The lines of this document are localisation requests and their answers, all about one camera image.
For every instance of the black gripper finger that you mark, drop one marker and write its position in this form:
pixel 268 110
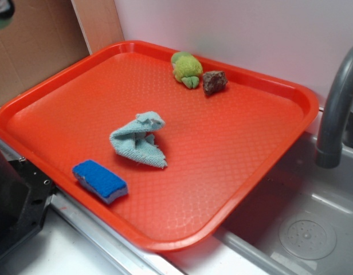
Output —
pixel 7 9

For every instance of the green textured ball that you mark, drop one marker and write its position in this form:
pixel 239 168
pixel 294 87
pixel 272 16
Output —
pixel 4 22

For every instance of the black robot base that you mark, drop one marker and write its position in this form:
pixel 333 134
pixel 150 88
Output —
pixel 25 194

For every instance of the brown cardboard panel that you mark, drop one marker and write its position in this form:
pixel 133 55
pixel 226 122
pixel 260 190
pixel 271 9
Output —
pixel 45 37

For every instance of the light blue crumpled cloth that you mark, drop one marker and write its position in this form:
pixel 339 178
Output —
pixel 136 140

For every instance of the green plush toy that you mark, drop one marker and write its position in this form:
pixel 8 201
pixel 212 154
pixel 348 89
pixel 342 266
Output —
pixel 186 69

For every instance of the blue sponge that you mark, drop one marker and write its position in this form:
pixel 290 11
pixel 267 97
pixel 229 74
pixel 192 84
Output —
pixel 100 181

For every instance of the brown rock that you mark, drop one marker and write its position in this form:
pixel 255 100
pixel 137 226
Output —
pixel 214 81

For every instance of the red plastic tray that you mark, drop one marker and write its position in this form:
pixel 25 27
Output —
pixel 217 147

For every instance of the grey faucet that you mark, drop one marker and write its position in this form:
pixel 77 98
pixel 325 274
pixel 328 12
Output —
pixel 336 126

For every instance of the grey sink basin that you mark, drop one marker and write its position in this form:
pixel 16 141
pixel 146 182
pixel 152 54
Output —
pixel 297 220

